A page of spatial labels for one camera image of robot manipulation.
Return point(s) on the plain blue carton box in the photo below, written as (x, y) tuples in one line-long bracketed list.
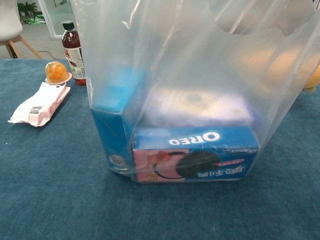
[(107, 125)]

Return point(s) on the transparent plastic bag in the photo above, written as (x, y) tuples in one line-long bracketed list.
[(175, 50)]

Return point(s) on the white blue snack package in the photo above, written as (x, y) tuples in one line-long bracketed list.
[(195, 110)]

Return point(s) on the white framed glass door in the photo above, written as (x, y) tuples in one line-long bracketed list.
[(47, 17)]

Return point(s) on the blue table cloth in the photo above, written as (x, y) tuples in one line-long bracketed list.
[(62, 200)]

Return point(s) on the white pink snack packet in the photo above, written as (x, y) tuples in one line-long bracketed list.
[(37, 102)]

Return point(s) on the green potted plant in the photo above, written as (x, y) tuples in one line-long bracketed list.
[(27, 7)]

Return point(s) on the orange fruit jelly cup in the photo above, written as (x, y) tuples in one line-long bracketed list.
[(56, 71)]

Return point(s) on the white chair wooden legs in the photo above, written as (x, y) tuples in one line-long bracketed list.
[(10, 20)]

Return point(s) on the blue Oreo cookie box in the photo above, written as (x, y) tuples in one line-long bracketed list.
[(195, 140)]

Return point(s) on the dark tea bottle black cap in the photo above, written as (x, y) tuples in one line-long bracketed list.
[(72, 42)]

